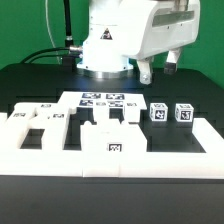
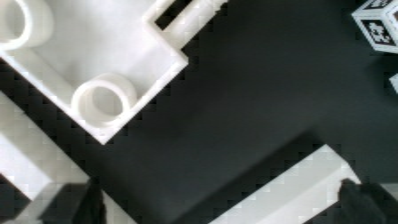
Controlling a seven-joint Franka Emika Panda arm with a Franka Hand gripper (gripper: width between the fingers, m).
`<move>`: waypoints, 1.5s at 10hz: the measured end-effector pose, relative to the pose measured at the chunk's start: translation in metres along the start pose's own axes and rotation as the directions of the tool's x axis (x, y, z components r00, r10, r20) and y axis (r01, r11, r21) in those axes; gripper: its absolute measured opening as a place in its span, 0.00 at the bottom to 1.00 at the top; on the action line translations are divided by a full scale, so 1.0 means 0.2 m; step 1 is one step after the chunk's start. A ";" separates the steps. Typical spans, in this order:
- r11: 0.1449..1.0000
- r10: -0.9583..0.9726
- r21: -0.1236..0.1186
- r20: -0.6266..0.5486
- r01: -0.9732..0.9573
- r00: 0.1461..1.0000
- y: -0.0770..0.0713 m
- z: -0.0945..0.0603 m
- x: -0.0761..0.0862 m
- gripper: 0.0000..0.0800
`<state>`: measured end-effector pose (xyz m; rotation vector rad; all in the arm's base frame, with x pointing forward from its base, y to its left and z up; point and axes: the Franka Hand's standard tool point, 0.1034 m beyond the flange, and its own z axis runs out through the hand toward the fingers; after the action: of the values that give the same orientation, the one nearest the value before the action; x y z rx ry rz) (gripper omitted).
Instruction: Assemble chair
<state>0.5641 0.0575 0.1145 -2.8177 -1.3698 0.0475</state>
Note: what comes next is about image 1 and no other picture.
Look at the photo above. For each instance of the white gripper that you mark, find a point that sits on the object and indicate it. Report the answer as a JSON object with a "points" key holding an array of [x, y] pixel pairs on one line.
{"points": [[154, 27]]}

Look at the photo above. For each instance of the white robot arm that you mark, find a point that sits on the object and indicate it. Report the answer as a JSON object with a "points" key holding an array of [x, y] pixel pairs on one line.
{"points": [[121, 30]]}

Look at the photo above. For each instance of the white tagged cube left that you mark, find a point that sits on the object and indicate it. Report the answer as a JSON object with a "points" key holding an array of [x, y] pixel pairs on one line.
{"points": [[158, 112]]}

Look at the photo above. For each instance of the white tagged cube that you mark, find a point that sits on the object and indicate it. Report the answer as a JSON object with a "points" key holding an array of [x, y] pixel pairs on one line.
{"points": [[158, 112], [184, 112]]}

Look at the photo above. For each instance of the white tagged cube right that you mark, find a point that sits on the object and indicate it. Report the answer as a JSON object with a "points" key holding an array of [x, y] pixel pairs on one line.
{"points": [[184, 112]]}

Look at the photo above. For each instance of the white marker sheet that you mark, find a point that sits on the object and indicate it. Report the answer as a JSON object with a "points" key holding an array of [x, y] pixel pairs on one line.
{"points": [[86, 99]]}

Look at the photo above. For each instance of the white U-shaped fence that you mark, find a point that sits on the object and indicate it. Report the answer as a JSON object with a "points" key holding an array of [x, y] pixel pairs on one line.
{"points": [[31, 160]]}

